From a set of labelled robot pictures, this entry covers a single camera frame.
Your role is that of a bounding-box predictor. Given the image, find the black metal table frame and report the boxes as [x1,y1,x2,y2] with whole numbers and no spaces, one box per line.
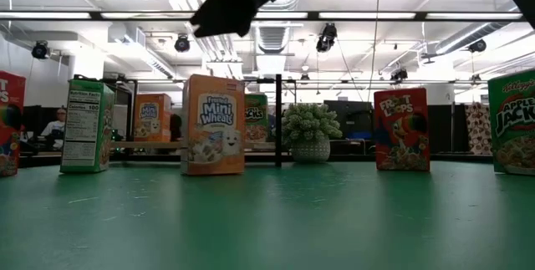
[18,151,494,169]

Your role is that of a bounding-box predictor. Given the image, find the patterned white panel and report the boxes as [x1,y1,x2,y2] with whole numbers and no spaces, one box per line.
[465,102,493,156]

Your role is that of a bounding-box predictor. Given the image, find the black metal shelf frame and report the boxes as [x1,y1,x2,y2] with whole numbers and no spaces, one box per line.
[73,73,283,169]

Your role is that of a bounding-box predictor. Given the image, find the green table mat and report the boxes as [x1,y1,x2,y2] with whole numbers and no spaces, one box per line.
[0,160,535,270]

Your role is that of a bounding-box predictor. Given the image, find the green Apple Jacks cereal box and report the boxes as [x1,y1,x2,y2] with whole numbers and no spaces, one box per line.
[59,78,116,174]
[244,93,269,144]
[487,68,535,176]

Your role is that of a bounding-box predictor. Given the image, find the person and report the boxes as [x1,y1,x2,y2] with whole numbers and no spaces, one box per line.
[40,107,68,150]

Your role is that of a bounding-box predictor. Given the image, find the green plant in white pot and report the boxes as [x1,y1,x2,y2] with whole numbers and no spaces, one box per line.
[280,102,344,164]

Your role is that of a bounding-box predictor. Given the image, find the black ceiling spotlight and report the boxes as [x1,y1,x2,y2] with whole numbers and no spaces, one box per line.
[315,23,339,53]
[467,38,488,53]
[390,68,409,84]
[174,34,191,53]
[31,40,50,60]

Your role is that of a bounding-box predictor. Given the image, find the black monitor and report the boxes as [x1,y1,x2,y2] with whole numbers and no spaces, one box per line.
[324,100,375,141]

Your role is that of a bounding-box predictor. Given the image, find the red Froot Loops cereal box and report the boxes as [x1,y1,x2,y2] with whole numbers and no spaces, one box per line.
[0,70,27,178]
[373,87,431,173]

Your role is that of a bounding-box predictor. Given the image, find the orange Mini Wheats cereal box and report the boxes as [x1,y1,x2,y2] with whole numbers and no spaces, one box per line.
[180,73,247,176]
[133,93,173,144]

